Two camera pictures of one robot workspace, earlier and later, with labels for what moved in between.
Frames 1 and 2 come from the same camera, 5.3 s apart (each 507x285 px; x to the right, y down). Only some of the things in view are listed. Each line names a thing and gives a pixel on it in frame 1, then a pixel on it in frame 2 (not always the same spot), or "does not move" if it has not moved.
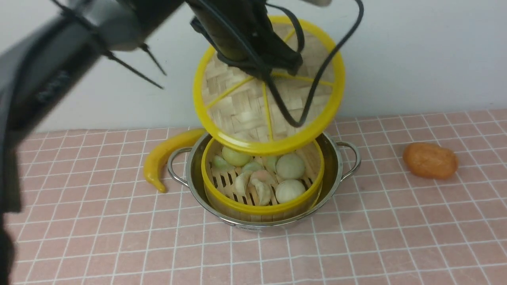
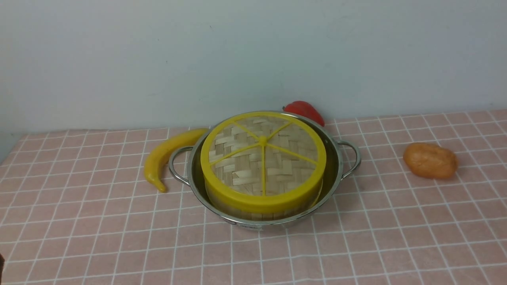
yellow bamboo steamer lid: [276, 116] to [263, 162]
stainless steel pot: [339, 161] does not move
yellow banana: [182, 139] does not move
